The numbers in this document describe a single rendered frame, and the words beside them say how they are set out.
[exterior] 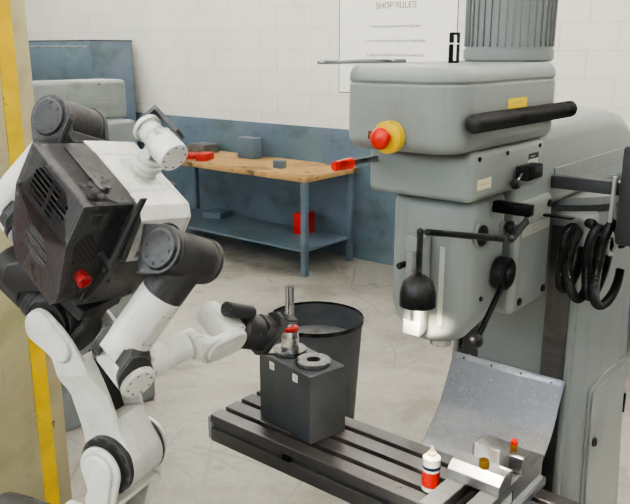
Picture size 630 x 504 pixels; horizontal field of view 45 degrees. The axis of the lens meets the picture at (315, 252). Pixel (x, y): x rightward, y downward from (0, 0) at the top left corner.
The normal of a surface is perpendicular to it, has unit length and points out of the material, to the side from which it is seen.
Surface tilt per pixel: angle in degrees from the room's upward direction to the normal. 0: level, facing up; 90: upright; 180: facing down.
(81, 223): 122
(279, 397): 90
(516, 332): 90
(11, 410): 90
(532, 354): 90
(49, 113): 73
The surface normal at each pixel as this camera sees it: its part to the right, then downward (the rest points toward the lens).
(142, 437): 0.78, -0.37
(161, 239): -0.49, -0.18
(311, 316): 0.11, 0.20
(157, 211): 0.79, -0.11
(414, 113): -0.63, 0.20
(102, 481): -0.44, 0.23
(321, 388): 0.63, 0.20
